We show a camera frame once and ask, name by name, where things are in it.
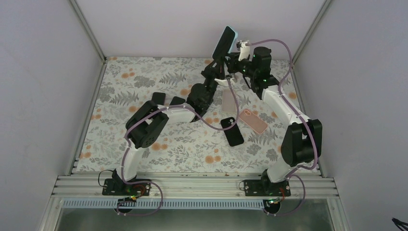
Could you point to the pink phone case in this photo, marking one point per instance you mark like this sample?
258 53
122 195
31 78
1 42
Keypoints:
253 121

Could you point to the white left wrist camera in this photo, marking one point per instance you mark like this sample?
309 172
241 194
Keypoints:
230 78

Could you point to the beige phone case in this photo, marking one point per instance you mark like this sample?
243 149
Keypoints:
228 103

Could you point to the aluminium rail frame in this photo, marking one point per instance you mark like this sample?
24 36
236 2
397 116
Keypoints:
185 29

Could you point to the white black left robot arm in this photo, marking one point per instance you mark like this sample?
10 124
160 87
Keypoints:
145 126

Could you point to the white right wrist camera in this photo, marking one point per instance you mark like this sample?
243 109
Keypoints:
243 46

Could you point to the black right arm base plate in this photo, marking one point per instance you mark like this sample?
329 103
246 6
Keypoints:
253 188

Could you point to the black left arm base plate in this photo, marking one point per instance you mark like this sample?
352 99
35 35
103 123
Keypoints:
111 187

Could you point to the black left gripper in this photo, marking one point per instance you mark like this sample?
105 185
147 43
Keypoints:
214 71

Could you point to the white slotted cable duct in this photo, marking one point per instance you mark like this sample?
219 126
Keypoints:
107 203

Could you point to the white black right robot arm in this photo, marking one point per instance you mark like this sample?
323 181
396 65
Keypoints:
301 145

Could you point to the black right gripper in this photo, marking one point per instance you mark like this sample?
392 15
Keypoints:
231 64

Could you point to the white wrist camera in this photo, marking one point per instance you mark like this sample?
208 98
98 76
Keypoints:
230 78
243 46

